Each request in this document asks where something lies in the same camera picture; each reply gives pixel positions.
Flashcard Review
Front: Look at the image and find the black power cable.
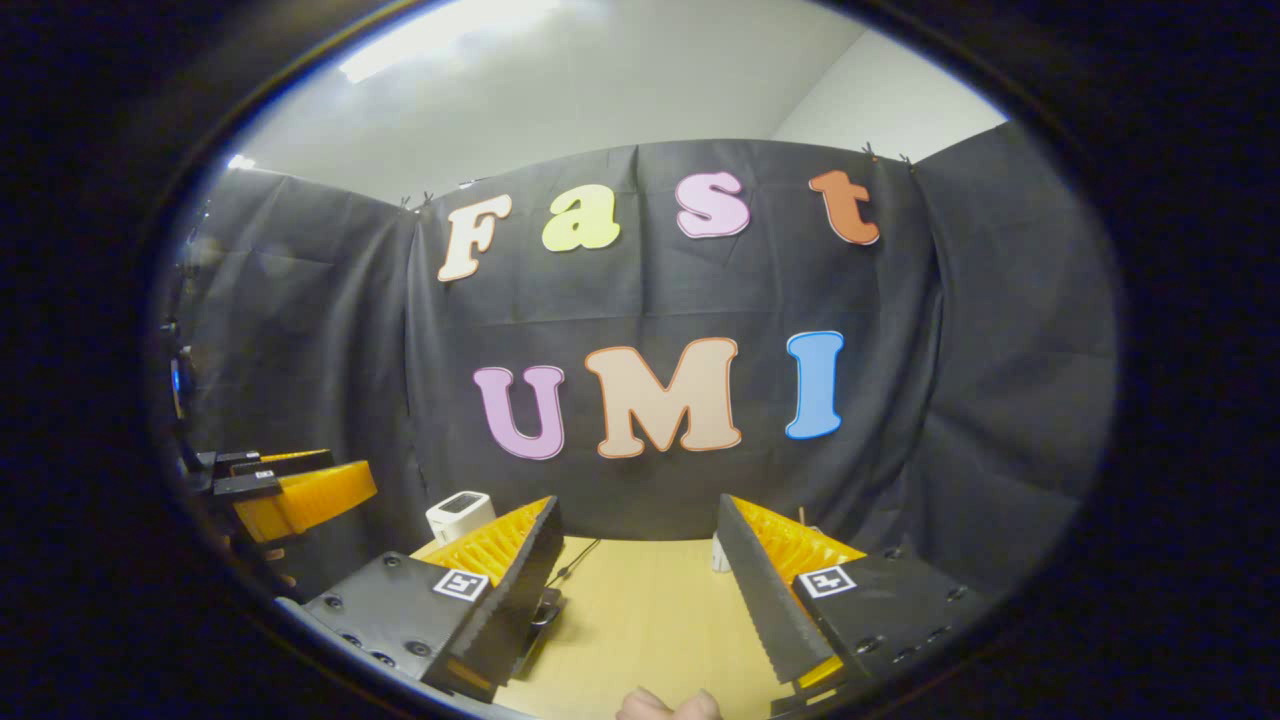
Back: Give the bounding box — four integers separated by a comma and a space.
545, 538, 602, 591

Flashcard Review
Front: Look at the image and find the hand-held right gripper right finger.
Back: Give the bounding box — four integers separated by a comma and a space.
715, 493, 987, 717

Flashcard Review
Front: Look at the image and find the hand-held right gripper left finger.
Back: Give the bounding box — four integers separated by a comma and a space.
300, 495, 566, 705

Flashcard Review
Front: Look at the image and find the white toaster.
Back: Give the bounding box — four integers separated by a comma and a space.
426, 490, 497, 546

